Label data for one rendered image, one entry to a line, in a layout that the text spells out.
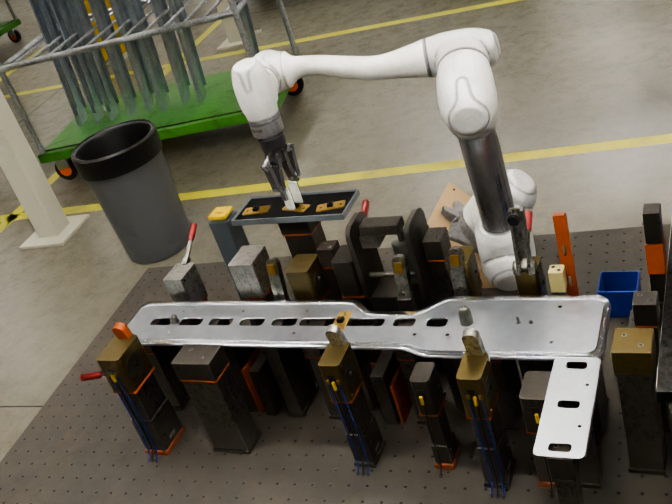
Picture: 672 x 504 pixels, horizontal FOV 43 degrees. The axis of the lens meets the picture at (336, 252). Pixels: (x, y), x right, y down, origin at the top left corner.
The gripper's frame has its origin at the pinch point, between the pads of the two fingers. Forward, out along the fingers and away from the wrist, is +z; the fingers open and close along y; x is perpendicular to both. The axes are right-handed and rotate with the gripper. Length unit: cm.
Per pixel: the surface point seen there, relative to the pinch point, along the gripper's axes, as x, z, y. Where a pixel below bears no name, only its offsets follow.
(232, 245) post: -23.2, 14.4, 8.7
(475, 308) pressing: 62, 20, 13
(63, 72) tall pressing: -405, 48, -205
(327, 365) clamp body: 41, 16, 46
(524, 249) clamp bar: 72, 9, 1
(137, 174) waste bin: -215, 63, -99
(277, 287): 3.5, 17.5, 20.5
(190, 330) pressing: -13.8, 20.1, 41.4
